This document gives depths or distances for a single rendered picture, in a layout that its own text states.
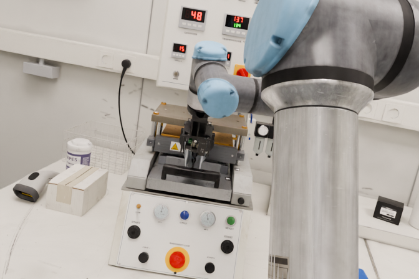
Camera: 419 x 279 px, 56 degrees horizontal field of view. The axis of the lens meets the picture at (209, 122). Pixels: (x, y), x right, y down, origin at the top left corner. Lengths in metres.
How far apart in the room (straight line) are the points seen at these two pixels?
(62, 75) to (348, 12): 1.68
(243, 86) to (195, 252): 0.46
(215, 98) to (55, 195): 0.71
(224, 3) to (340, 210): 0.98
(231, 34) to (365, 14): 0.88
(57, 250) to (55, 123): 1.00
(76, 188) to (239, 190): 0.50
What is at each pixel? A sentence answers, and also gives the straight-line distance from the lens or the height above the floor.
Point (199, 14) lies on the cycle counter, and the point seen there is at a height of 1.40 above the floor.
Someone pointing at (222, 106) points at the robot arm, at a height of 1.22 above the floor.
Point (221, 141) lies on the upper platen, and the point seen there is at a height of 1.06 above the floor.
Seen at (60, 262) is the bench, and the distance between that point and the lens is 1.10.
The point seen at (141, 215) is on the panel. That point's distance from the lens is 1.06.
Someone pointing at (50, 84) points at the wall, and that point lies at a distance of 2.02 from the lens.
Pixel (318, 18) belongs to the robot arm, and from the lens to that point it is 0.40.
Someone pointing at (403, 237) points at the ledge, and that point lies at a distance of 1.54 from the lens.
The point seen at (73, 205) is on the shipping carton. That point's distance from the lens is 1.29.
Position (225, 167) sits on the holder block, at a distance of 1.13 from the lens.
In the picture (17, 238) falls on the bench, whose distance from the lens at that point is 1.20.
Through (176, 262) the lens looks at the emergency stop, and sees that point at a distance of 1.05.
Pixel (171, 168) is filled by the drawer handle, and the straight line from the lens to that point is 1.02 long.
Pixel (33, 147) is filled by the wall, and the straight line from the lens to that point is 2.14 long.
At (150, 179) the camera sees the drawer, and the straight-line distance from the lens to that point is 1.04.
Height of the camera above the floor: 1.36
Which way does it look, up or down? 13 degrees down
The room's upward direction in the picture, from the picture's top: 9 degrees clockwise
